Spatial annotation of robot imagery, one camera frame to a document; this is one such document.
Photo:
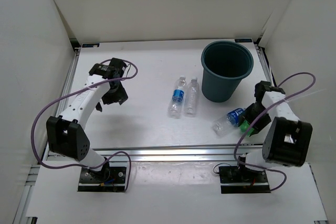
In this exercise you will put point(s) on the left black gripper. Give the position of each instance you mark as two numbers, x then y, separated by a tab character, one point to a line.
120	96

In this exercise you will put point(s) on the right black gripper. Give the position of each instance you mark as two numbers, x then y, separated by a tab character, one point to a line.
261	124

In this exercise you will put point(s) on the green plastic bottle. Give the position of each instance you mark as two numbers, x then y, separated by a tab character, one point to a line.
244	128

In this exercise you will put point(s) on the crushed bottle blue label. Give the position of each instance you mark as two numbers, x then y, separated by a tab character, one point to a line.
227	123

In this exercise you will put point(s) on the clear bottle blue label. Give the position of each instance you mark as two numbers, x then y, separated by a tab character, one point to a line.
176	103

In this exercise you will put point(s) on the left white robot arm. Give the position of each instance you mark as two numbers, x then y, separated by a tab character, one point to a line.
66	133

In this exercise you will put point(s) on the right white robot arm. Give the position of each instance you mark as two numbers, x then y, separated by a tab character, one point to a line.
288	138

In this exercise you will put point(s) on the dark teal plastic bin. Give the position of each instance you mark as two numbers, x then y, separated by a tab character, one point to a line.
225	64

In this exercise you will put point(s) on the left blue sticker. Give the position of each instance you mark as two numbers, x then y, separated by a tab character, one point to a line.
90	45

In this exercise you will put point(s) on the blue sticker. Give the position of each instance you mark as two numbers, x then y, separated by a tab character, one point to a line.
243	40
90	45

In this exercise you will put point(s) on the clear bottle no label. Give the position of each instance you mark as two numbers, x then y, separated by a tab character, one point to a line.
191	97

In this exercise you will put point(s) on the right blue sticker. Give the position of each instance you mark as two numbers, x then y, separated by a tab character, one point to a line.
243	40

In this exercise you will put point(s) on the aluminium front rail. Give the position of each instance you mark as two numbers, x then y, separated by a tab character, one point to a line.
197	153

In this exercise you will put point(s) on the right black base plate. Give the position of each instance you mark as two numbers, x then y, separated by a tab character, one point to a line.
241	180

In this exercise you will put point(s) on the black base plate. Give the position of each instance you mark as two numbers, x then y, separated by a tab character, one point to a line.
111	179
241	180

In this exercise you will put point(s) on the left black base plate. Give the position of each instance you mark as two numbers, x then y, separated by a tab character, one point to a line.
111	179

